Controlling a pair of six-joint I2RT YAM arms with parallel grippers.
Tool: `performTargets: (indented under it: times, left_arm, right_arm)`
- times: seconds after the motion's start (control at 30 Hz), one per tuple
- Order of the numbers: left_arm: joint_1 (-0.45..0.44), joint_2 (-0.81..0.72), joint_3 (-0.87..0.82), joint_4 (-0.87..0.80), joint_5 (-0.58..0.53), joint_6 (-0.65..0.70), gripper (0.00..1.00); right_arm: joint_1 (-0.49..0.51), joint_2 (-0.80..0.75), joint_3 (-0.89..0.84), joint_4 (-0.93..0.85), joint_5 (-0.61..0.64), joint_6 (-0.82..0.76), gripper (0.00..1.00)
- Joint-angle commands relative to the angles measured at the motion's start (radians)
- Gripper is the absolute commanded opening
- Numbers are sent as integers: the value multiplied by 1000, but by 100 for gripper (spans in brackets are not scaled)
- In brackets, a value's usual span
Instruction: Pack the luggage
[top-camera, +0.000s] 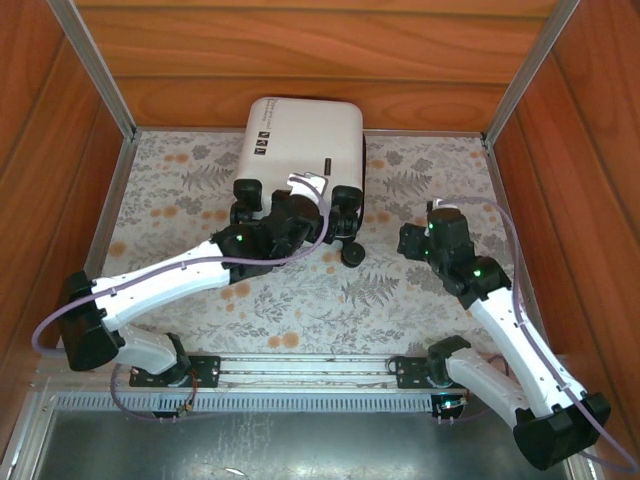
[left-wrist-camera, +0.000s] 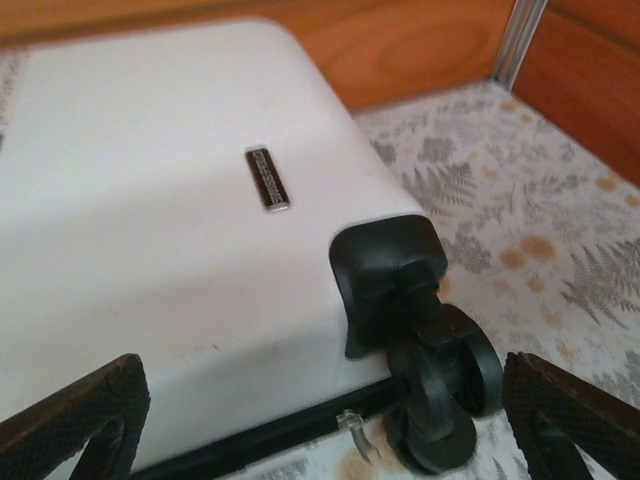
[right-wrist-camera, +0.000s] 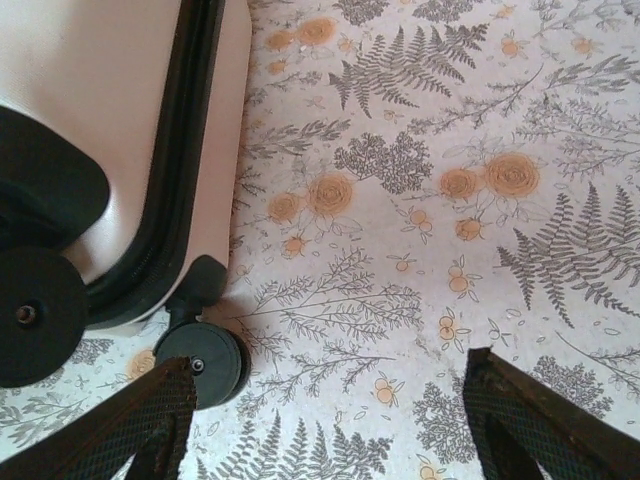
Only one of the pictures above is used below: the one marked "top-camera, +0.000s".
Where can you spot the white hard-shell suitcase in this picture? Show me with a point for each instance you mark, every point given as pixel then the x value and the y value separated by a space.
pixel 300 135

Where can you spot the galvanised metal sheet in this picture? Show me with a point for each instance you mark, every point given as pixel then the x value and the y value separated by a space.
pixel 300 450

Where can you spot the small black controller board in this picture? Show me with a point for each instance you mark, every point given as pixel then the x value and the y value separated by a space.
pixel 167 414
pixel 450 402

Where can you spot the floral patterned table cover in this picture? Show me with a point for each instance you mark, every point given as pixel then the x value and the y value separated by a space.
pixel 300 310

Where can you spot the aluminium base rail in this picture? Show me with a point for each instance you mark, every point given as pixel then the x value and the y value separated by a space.
pixel 310 367

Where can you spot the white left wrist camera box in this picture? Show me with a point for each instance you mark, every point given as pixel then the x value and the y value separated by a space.
pixel 312 179

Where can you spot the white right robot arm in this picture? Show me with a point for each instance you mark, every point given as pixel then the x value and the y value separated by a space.
pixel 505 330

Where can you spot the aluminium frame post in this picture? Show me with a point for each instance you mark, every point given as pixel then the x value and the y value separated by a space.
pixel 530 75
pixel 95 75

